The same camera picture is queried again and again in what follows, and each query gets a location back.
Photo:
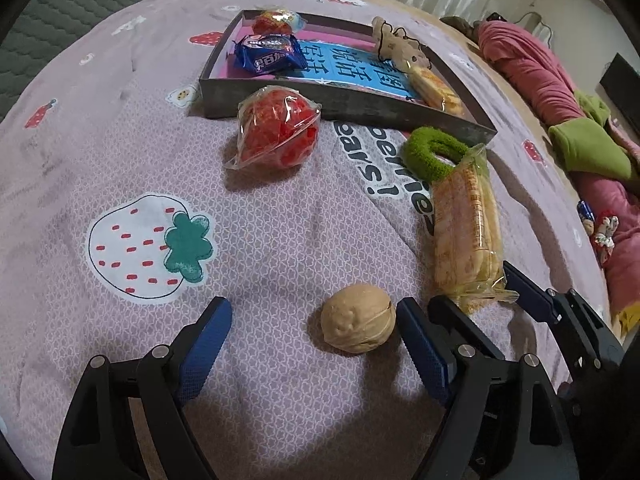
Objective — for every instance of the dark brown pillow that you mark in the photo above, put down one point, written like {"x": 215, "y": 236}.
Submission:
{"x": 457, "y": 24}

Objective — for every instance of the grey quilted headboard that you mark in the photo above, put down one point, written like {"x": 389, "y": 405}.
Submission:
{"x": 50, "y": 5}

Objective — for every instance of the pink and blue book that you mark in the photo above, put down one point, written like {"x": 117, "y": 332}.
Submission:
{"x": 345, "y": 67}

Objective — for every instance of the walnut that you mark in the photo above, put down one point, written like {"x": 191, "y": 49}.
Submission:
{"x": 357, "y": 317}

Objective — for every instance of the white curved metal frame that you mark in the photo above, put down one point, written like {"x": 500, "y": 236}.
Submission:
{"x": 537, "y": 15}

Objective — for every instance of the pink quilt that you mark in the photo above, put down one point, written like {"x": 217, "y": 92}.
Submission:
{"x": 525, "y": 70}

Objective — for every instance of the red candy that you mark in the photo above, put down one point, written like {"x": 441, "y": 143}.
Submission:
{"x": 277, "y": 127}

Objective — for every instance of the blue cookie packet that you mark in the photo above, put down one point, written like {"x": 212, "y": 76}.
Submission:
{"x": 270, "y": 52}

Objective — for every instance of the beige plush toy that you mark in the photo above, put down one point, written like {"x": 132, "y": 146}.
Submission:
{"x": 400, "y": 45}

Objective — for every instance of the small blue wrapper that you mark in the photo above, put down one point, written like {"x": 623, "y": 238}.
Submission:
{"x": 585, "y": 210}

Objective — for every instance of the black television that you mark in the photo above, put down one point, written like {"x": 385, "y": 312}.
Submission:
{"x": 620, "y": 80}

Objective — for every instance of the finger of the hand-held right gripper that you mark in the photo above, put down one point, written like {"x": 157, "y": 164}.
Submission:
{"x": 450, "y": 315}
{"x": 527, "y": 292}

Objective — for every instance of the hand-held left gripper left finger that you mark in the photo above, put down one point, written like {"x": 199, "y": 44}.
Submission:
{"x": 202, "y": 355}

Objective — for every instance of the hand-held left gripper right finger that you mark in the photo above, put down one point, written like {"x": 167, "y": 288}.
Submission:
{"x": 420, "y": 345}

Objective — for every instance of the red white floral scrunchie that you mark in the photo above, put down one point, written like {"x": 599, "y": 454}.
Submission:
{"x": 606, "y": 225}
{"x": 606, "y": 252}

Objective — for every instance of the black bag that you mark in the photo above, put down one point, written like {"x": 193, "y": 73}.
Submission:
{"x": 495, "y": 16}

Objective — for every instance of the green fleece blanket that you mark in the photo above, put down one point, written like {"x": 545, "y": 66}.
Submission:
{"x": 590, "y": 145}

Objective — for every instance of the shallow grey cardboard box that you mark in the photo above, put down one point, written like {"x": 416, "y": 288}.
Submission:
{"x": 350, "y": 102}

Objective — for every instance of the clear biscuit packet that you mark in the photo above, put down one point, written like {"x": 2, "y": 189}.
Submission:
{"x": 462, "y": 230}
{"x": 432, "y": 90}

